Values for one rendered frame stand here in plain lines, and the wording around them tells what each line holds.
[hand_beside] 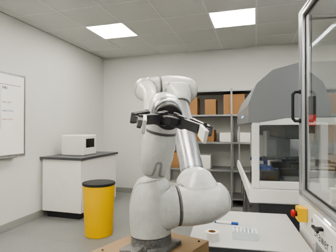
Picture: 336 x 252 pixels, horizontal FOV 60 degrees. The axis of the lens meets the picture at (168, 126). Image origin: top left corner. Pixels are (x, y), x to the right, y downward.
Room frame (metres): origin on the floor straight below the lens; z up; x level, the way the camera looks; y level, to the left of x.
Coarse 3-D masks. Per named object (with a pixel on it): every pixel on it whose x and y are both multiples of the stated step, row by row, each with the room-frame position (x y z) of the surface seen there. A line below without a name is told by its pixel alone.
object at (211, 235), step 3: (207, 231) 1.49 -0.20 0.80; (210, 231) 1.51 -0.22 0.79; (213, 231) 1.51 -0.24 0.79; (216, 231) 1.49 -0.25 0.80; (207, 234) 1.47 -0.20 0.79; (210, 234) 1.46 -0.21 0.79; (213, 234) 1.46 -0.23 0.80; (216, 234) 1.46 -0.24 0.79; (207, 237) 1.47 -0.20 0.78; (210, 237) 1.46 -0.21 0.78; (213, 237) 1.46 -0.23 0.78; (216, 237) 1.46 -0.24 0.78; (210, 240) 1.46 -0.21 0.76; (213, 240) 1.46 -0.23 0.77; (216, 240) 1.46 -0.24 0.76
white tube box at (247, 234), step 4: (232, 228) 1.54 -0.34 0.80; (236, 228) 1.54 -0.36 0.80; (240, 228) 1.54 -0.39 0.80; (244, 228) 1.54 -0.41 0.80; (248, 228) 1.55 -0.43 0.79; (232, 232) 1.49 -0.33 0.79; (236, 232) 1.49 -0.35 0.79; (240, 232) 1.49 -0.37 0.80; (244, 232) 1.48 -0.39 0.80; (248, 232) 1.48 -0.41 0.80; (252, 232) 1.49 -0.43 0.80; (256, 232) 1.49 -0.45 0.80; (232, 236) 1.49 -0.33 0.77; (236, 236) 1.49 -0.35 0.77; (240, 236) 1.49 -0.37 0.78; (244, 236) 1.48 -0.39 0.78; (248, 236) 1.48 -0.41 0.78; (252, 236) 1.47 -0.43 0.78; (256, 236) 1.47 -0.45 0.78; (256, 240) 1.47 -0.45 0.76
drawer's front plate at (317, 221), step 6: (312, 216) 1.36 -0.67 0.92; (318, 216) 1.32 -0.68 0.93; (312, 222) 1.36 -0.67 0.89; (318, 222) 1.27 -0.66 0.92; (324, 222) 1.23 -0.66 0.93; (324, 228) 1.20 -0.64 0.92; (330, 228) 1.16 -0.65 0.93; (312, 234) 1.36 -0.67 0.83; (324, 234) 1.20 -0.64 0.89; (330, 234) 1.13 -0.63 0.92; (318, 240) 1.27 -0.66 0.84; (324, 240) 1.20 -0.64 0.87; (330, 240) 1.13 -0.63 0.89; (330, 246) 1.13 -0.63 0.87
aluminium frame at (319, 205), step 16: (304, 16) 1.60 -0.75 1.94; (304, 32) 1.60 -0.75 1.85; (304, 48) 1.60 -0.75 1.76; (304, 64) 1.60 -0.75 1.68; (304, 80) 1.60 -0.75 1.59; (304, 96) 1.60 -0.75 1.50; (304, 112) 1.60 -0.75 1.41; (304, 128) 1.60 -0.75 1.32; (304, 144) 1.60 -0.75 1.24; (304, 160) 1.60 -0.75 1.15; (304, 176) 1.60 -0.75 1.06; (304, 192) 1.55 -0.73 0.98; (320, 208) 1.31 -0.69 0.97
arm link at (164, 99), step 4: (156, 100) 0.87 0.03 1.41; (160, 100) 0.83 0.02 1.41; (164, 100) 0.83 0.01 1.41; (168, 100) 0.83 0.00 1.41; (172, 100) 0.83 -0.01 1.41; (176, 100) 0.88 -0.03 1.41; (156, 104) 0.83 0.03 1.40; (176, 104) 0.83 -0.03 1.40; (152, 108) 0.86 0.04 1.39; (180, 108) 0.84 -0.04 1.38; (152, 112) 0.86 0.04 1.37
